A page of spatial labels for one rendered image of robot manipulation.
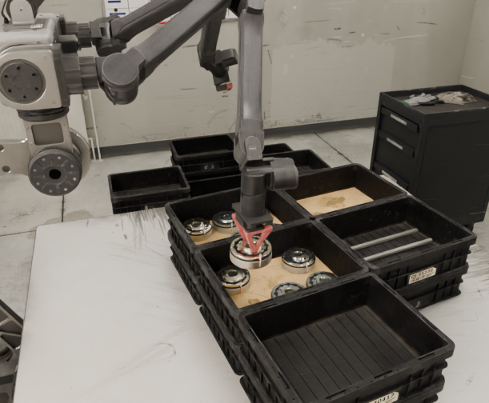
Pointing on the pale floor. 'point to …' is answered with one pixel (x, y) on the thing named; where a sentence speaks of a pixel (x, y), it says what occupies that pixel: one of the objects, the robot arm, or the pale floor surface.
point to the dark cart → (442, 149)
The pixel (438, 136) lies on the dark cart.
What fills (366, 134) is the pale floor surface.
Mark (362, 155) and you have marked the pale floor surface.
